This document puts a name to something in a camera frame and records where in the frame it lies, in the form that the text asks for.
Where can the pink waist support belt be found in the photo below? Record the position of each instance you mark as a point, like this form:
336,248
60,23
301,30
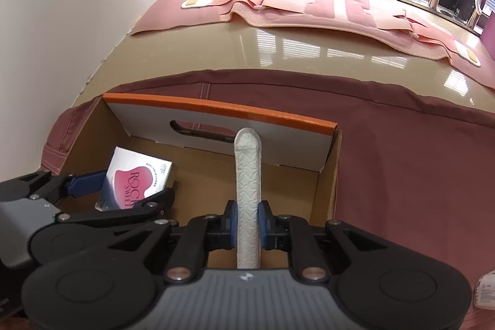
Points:
348,1

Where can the pink and white small box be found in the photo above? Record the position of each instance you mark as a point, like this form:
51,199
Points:
135,179

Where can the orange cardboard box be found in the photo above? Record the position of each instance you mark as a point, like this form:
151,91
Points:
290,198

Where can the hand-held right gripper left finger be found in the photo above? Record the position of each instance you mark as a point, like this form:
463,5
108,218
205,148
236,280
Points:
231,223

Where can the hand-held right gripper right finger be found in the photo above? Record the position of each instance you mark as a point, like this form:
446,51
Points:
265,225

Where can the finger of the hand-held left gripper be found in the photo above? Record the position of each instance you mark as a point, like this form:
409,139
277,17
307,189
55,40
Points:
147,209
83,185

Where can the maroon cloth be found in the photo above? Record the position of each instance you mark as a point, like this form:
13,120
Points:
406,167

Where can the white labelled packet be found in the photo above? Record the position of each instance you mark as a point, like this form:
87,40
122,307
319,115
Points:
485,291

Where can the white embossed packet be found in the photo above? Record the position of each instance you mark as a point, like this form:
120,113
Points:
249,179

